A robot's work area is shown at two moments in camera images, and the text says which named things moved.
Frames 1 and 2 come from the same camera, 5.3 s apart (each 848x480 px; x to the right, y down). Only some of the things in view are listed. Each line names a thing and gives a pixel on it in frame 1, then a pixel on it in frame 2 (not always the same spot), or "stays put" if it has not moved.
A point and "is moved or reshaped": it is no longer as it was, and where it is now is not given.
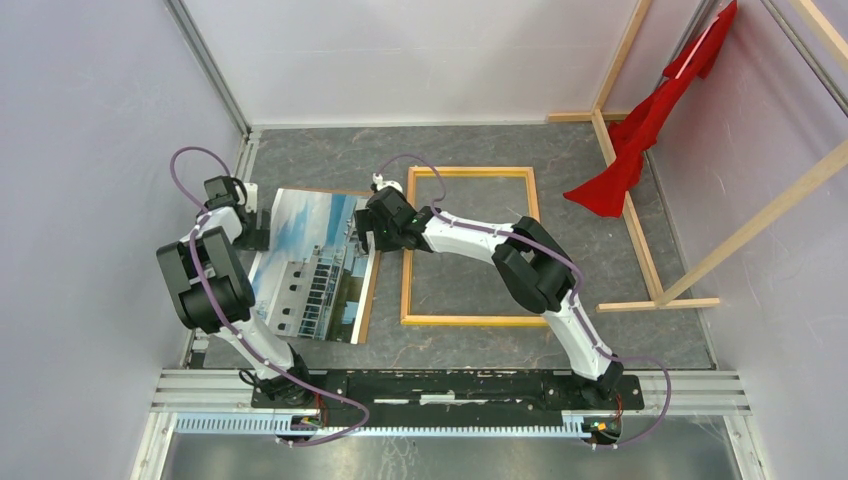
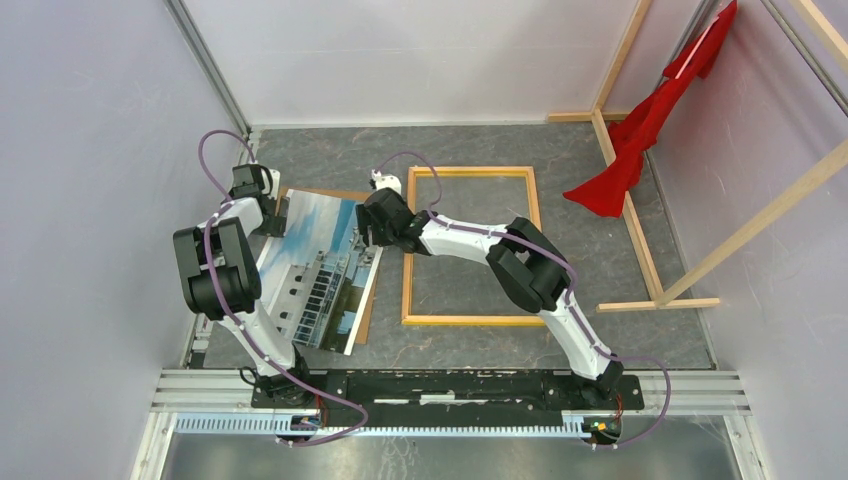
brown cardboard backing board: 367,321 is moved or reshaped
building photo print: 313,281 stays put
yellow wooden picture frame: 407,318 stays put
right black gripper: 367,222 stays put
